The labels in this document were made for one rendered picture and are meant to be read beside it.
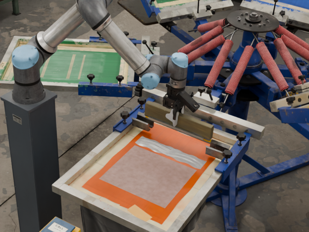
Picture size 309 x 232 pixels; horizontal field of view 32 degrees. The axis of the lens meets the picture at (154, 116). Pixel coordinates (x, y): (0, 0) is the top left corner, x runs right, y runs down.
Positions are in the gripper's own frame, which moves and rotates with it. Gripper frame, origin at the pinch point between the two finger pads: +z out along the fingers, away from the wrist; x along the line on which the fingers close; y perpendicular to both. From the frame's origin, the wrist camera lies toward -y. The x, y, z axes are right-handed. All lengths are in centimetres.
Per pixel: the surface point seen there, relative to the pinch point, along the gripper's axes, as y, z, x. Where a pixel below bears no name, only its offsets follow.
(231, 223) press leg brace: -19, 102, -53
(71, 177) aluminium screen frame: 25, 11, 50
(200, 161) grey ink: -16.1, 13.1, 5.1
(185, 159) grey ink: -9.7, 12.8, 7.9
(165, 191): -12.5, 13.6, 32.0
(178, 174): -11.5, 13.6, 18.8
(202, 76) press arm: 22, 16, -73
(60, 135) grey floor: 136, 110, -74
